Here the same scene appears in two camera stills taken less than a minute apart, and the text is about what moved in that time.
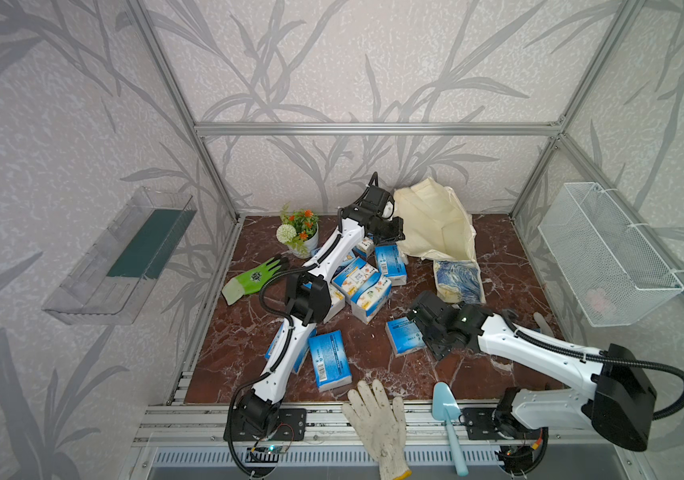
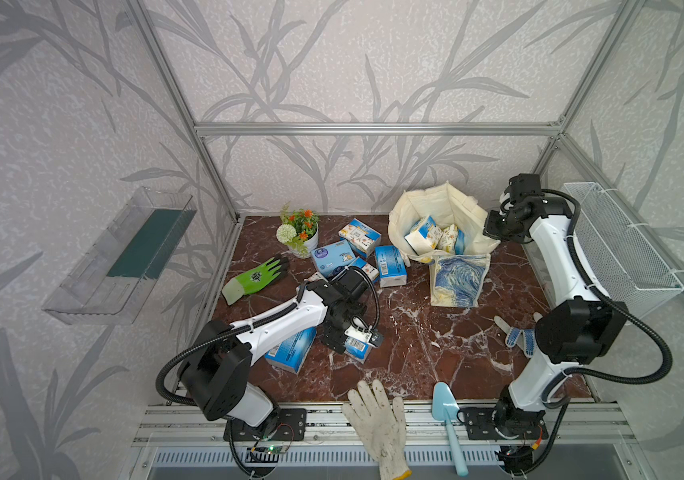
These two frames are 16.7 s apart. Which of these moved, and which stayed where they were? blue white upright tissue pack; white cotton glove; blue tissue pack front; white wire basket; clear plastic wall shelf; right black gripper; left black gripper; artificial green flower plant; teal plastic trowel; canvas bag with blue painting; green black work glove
Moved: right black gripper; blue tissue pack front; canvas bag with blue painting; left black gripper
Stayed: white cotton glove; green black work glove; blue white upright tissue pack; teal plastic trowel; artificial green flower plant; white wire basket; clear plastic wall shelf
